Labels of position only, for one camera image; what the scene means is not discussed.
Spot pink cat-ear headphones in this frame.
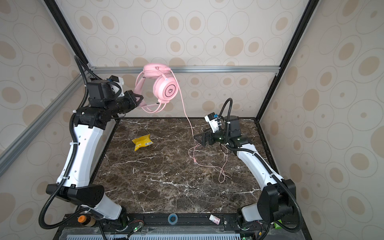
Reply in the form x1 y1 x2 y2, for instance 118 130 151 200
134 64 180 114

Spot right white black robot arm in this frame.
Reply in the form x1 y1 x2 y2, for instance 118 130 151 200
194 98 304 233

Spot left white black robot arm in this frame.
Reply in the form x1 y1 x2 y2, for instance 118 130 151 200
39 57 144 231

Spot yellow snack packet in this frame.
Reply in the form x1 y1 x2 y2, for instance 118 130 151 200
132 134 153 151

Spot small white pink box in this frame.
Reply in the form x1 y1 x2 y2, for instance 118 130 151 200
209 215 221 225

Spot blue tape roll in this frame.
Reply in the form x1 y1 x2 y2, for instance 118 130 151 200
168 213 179 226

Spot green packet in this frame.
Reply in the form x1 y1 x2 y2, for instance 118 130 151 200
273 220 283 230

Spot orange-capped brown bottle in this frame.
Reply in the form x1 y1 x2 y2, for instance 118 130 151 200
78 215 96 227

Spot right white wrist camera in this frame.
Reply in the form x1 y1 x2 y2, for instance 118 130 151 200
204 113 223 133

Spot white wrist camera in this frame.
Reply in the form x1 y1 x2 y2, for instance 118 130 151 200
107 76 124 97
204 113 223 133

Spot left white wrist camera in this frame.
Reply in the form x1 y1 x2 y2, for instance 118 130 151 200
107 76 124 97

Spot back aluminium rail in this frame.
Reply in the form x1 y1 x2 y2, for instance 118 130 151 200
92 66 280 74

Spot aluminium rail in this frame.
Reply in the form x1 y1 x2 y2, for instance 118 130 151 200
1 75 84 175
92 66 280 74

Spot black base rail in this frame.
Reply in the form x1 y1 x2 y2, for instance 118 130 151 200
54 213 311 240

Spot left aluminium rail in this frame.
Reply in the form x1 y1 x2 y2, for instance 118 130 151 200
1 75 84 175

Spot left black frame post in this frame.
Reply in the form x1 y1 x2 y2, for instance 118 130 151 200
43 0 121 122

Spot black frame post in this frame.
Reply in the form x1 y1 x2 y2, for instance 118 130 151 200
43 0 121 122
255 0 320 123

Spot right black frame post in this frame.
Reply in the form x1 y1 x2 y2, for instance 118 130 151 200
255 0 320 123

